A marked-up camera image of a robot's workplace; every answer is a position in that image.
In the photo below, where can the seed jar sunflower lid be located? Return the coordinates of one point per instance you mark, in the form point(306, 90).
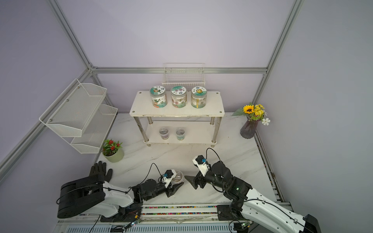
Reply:
point(198, 97)

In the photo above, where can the small red flower pot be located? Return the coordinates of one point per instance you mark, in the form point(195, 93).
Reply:
point(112, 150)

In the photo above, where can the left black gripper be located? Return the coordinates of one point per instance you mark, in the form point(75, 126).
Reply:
point(174, 189)

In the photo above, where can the sunflower bouquet in dark vase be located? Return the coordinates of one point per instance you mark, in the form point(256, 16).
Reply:
point(255, 114)

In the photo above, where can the white wire basket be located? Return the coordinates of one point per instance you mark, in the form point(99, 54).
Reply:
point(188, 75)

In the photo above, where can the white mesh wall rack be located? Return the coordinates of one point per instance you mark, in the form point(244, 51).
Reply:
point(80, 117)

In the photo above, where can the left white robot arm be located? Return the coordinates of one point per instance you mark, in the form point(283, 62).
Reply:
point(94, 195)

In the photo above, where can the seed jar green plant lid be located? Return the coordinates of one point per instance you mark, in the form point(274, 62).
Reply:
point(158, 95)

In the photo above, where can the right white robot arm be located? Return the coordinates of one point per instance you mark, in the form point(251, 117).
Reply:
point(248, 203)

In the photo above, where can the white two-tier shelf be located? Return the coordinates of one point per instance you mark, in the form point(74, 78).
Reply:
point(201, 124)

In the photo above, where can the small clear jar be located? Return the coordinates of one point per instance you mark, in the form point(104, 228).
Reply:
point(180, 134)
point(179, 178)
point(164, 133)

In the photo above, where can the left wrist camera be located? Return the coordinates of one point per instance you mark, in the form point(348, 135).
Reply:
point(167, 177)

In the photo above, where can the black rubber glove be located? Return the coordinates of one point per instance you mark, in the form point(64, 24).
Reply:
point(101, 168)

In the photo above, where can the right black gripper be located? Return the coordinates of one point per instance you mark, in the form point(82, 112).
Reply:
point(195, 181)

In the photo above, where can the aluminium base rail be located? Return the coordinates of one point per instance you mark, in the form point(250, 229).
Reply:
point(161, 218)

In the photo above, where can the seed jar purple flower lid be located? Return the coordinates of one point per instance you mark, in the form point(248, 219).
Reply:
point(179, 96)

